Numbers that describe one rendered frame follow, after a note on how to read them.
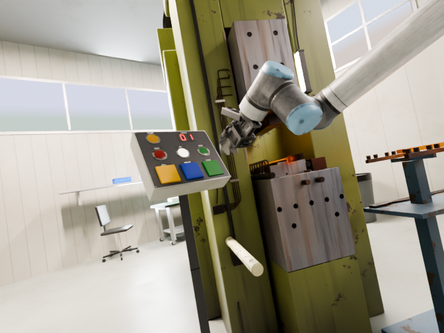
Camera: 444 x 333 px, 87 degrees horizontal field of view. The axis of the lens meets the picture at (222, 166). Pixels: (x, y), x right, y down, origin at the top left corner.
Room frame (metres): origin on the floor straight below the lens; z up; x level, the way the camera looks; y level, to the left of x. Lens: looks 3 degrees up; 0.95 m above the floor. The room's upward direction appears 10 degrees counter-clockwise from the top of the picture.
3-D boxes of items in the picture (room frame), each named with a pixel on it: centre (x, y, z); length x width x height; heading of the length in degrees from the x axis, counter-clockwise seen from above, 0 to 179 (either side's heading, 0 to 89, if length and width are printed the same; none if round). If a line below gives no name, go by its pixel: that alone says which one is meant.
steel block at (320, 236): (1.43, -0.35, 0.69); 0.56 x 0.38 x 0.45; 11
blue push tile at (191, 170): (0.91, 0.12, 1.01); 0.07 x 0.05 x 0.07; 126
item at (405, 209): (1.15, -0.93, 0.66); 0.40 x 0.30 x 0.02; 103
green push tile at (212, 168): (0.97, 0.04, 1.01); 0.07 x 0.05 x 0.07; 126
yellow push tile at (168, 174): (0.85, 0.20, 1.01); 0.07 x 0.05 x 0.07; 126
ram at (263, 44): (1.42, -0.34, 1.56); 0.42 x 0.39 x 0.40; 11
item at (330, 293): (1.43, -0.35, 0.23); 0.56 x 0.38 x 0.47; 11
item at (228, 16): (1.57, -0.31, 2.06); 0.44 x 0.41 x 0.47; 11
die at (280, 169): (1.41, -0.30, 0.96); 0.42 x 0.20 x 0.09; 11
